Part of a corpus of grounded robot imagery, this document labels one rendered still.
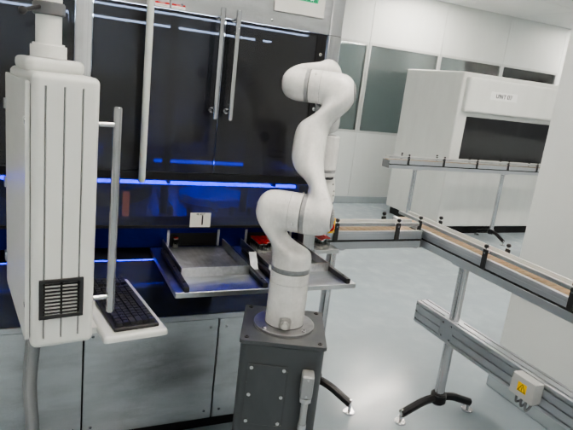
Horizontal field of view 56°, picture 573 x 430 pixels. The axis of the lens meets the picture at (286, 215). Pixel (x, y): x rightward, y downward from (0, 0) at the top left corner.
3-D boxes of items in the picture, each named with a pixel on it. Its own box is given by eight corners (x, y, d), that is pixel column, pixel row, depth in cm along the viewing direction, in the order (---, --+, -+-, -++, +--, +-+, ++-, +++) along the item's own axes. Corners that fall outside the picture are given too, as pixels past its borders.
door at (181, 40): (89, 168, 198) (93, -3, 184) (211, 172, 217) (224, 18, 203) (89, 168, 197) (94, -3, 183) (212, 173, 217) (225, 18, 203)
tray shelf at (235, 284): (149, 252, 222) (149, 247, 221) (303, 248, 251) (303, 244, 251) (175, 298, 180) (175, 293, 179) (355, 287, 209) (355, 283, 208)
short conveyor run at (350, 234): (303, 251, 253) (308, 218, 249) (290, 241, 267) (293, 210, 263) (421, 248, 282) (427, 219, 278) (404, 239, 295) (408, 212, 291)
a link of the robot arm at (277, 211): (306, 278, 159) (316, 200, 153) (245, 267, 162) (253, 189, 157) (313, 266, 171) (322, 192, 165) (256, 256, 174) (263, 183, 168)
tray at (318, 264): (240, 246, 238) (240, 238, 237) (293, 245, 248) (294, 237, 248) (268, 273, 208) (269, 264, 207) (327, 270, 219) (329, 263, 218)
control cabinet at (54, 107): (4, 285, 189) (2, 52, 170) (63, 280, 199) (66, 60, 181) (23, 352, 148) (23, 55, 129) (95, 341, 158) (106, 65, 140)
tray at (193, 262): (161, 246, 224) (162, 239, 223) (222, 246, 234) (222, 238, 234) (180, 277, 194) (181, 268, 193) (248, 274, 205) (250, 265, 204)
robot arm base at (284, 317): (315, 341, 161) (323, 283, 157) (251, 334, 161) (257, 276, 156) (312, 315, 180) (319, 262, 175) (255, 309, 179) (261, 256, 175)
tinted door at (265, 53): (213, 172, 217) (226, 19, 203) (309, 177, 235) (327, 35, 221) (213, 173, 217) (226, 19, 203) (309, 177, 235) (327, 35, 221)
